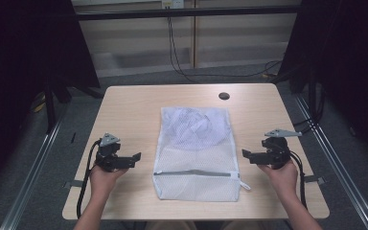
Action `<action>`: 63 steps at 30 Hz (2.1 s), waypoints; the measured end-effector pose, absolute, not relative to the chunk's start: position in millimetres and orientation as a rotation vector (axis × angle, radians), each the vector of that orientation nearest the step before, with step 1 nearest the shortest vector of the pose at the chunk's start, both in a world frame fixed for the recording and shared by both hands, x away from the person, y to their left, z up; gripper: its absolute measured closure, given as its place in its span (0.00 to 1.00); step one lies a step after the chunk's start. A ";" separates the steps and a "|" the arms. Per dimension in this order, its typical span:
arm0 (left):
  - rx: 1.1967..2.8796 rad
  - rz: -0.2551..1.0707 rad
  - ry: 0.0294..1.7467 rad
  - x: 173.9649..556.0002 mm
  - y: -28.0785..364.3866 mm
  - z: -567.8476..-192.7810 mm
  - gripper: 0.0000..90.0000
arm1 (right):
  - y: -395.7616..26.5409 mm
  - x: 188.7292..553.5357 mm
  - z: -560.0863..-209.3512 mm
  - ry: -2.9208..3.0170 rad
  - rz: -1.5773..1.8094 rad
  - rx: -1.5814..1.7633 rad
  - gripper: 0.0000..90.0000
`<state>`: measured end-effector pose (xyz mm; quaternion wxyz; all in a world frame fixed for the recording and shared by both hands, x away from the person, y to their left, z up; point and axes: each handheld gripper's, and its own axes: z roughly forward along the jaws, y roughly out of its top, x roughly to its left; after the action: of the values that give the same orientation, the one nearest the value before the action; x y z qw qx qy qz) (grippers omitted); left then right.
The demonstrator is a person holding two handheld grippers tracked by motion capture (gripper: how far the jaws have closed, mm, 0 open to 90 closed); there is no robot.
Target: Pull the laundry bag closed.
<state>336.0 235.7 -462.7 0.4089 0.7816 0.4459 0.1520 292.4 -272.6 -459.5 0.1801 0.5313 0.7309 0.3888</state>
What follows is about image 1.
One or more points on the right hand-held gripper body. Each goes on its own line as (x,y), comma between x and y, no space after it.
(278,150)

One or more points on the white garment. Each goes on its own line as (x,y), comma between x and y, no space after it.
(191,127)

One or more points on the person's right hand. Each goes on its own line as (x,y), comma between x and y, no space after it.
(281,180)

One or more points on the yellow floor object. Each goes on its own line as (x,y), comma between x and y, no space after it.
(39,107)

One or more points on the aluminium floor rail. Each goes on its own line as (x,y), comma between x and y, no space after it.
(28,182)
(341,172)

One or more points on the black curtain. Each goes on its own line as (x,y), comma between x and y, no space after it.
(348,64)
(28,64)

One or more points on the grey tape strip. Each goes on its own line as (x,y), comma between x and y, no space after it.
(314,179)
(74,184)

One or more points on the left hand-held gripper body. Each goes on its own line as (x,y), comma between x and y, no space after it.
(108,156)

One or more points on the round black table grommet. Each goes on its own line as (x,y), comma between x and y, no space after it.
(224,96)

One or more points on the white mesh laundry bag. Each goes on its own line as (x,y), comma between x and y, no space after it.
(198,169)

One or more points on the yellow plug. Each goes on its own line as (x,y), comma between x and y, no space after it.
(265,75)

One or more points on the white wall socket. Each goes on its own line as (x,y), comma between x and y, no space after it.
(172,4)

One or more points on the person's left hand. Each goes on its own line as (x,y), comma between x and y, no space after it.
(103,182)

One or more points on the small black floor object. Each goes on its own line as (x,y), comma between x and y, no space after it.
(73,137)

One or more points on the black horizontal frame bar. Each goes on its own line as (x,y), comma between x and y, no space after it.
(185,13)

